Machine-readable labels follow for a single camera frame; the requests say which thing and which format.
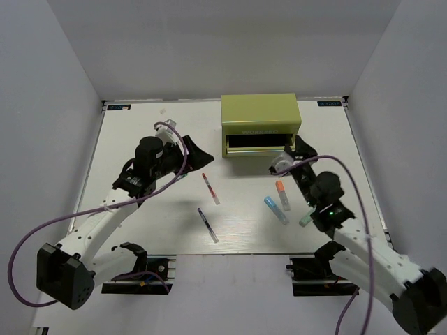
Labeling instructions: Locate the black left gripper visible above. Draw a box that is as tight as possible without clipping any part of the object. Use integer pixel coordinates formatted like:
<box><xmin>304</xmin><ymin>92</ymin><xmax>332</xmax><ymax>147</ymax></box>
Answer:
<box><xmin>152</xmin><ymin>135</ymin><xmax>214</xmax><ymax>180</ymax></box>

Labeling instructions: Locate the green metal tool chest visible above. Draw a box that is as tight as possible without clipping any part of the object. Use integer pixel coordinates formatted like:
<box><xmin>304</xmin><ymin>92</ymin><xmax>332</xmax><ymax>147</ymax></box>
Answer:
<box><xmin>221</xmin><ymin>93</ymin><xmax>302</xmax><ymax>158</ymax></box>

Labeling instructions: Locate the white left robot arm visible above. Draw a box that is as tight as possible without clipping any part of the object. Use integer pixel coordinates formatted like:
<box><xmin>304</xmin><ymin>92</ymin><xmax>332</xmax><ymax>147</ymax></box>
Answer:
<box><xmin>36</xmin><ymin>135</ymin><xmax>214</xmax><ymax>310</ymax></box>

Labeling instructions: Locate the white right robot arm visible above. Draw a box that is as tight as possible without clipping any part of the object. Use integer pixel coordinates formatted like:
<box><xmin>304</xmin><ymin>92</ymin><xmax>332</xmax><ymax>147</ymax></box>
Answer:
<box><xmin>270</xmin><ymin>136</ymin><xmax>446</xmax><ymax>334</ymax></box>

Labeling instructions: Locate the orange cap marker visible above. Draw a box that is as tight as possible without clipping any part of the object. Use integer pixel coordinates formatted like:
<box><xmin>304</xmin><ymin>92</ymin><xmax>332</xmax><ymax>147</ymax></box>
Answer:
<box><xmin>275</xmin><ymin>180</ymin><xmax>291</xmax><ymax>211</ymax></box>

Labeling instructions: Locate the red refill pen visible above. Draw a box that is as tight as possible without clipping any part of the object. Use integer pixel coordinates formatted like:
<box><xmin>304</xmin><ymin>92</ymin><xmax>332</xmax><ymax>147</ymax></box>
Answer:
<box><xmin>202</xmin><ymin>173</ymin><xmax>220</xmax><ymax>205</ymax></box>

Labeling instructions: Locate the right corner label sticker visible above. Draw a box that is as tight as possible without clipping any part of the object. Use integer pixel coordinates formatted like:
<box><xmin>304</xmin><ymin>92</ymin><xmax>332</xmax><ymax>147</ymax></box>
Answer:
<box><xmin>317</xmin><ymin>100</ymin><xmax>342</xmax><ymax>107</ymax></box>

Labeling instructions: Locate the corner label sticker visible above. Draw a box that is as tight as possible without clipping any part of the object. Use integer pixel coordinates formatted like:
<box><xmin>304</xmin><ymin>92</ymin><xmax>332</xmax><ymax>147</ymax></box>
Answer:
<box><xmin>317</xmin><ymin>100</ymin><xmax>342</xmax><ymax>107</ymax></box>
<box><xmin>107</xmin><ymin>104</ymin><xmax>131</xmax><ymax>111</ymax></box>

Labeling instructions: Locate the green eraser stick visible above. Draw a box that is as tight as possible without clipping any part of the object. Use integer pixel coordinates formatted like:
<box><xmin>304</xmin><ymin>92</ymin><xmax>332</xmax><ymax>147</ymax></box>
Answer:
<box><xmin>299</xmin><ymin>209</ymin><xmax>314</xmax><ymax>227</ymax></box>

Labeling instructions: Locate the blue cap marker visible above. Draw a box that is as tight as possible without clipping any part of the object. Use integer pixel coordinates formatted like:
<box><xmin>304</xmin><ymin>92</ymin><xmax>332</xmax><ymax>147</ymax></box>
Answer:
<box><xmin>264</xmin><ymin>196</ymin><xmax>289</xmax><ymax>225</ymax></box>

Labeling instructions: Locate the blue refill pen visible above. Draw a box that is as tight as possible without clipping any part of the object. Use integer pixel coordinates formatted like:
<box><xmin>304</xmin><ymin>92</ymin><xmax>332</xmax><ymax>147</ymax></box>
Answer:
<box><xmin>197</xmin><ymin>208</ymin><xmax>219</xmax><ymax>244</ymax></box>

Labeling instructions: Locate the left corner label sticker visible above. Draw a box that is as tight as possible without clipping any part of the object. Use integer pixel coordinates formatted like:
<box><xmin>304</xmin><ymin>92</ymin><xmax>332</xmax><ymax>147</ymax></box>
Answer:
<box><xmin>107</xmin><ymin>104</ymin><xmax>131</xmax><ymax>111</ymax></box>

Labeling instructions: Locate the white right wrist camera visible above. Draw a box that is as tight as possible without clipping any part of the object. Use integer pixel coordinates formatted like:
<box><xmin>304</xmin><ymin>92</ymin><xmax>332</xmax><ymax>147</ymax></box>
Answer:
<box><xmin>269</xmin><ymin>152</ymin><xmax>294</xmax><ymax>177</ymax></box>

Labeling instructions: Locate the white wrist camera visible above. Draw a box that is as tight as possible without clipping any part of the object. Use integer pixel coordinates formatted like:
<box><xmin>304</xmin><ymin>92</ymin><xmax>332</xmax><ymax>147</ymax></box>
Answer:
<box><xmin>154</xmin><ymin>119</ymin><xmax>179</xmax><ymax>146</ymax></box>
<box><xmin>269</xmin><ymin>152</ymin><xmax>294</xmax><ymax>177</ymax></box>

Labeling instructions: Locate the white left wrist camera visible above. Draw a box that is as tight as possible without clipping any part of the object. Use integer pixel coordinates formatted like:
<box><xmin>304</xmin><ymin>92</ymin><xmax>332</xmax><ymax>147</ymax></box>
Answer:
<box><xmin>154</xmin><ymin>119</ymin><xmax>179</xmax><ymax>146</ymax></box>

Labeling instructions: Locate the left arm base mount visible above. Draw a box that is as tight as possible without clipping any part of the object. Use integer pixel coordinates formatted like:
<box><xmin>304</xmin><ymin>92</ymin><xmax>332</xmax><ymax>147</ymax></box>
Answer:
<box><xmin>101</xmin><ymin>255</ymin><xmax>177</xmax><ymax>295</ymax></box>

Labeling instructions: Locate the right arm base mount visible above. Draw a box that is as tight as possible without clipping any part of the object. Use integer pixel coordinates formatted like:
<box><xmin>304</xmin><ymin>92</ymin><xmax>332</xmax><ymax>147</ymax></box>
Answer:
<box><xmin>286</xmin><ymin>257</ymin><xmax>356</xmax><ymax>297</ymax></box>

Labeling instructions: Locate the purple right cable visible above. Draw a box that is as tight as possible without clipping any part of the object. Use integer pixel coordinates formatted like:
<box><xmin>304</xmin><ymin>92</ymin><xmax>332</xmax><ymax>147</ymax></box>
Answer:
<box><xmin>272</xmin><ymin>155</ymin><xmax>376</xmax><ymax>335</ymax></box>

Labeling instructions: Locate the purple cable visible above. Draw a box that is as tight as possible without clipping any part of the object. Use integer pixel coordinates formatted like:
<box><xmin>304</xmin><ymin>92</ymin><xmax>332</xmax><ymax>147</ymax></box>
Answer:
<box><xmin>272</xmin><ymin>155</ymin><xmax>376</xmax><ymax>335</ymax></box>
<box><xmin>7</xmin><ymin>121</ymin><xmax>189</xmax><ymax>308</ymax></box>

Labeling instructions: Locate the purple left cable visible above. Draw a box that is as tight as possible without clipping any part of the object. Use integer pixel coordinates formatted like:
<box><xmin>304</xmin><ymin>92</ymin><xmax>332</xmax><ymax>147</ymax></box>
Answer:
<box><xmin>7</xmin><ymin>121</ymin><xmax>189</xmax><ymax>308</ymax></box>

